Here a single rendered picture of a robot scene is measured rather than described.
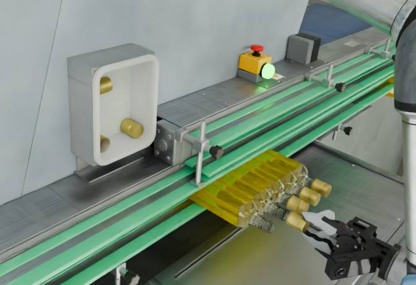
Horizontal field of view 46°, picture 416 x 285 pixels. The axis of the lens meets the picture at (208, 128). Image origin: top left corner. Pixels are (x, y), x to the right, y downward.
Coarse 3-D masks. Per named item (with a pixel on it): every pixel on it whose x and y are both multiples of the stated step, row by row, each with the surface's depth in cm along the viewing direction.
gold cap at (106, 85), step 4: (104, 76) 103; (100, 80) 101; (104, 80) 101; (108, 80) 102; (100, 84) 100; (104, 84) 101; (108, 84) 102; (112, 84) 102; (100, 88) 100; (104, 88) 101; (108, 88) 102; (112, 88) 103; (100, 92) 101; (104, 92) 102
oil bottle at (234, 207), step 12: (216, 180) 119; (204, 192) 116; (216, 192) 115; (228, 192) 115; (204, 204) 117; (216, 204) 115; (228, 204) 112; (240, 204) 111; (252, 204) 112; (228, 216) 113; (240, 216) 111; (252, 216) 111
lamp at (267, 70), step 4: (264, 64) 143; (268, 64) 143; (264, 68) 142; (268, 68) 142; (272, 68) 143; (260, 72) 143; (264, 72) 142; (268, 72) 142; (272, 72) 143; (264, 76) 143; (268, 76) 143
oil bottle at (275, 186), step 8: (240, 168) 125; (248, 168) 125; (248, 176) 122; (256, 176) 122; (264, 176) 122; (272, 176) 123; (264, 184) 119; (272, 184) 119; (280, 184) 120; (272, 192) 118; (280, 192) 119; (272, 200) 119
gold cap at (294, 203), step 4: (292, 196) 117; (288, 200) 117; (292, 200) 117; (296, 200) 116; (300, 200) 116; (288, 204) 117; (292, 204) 116; (296, 204) 116; (300, 204) 115; (304, 204) 115; (308, 204) 116; (288, 208) 118; (292, 208) 117; (296, 208) 116; (300, 208) 115; (304, 208) 115; (308, 208) 117; (296, 212) 116; (300, 212) 115
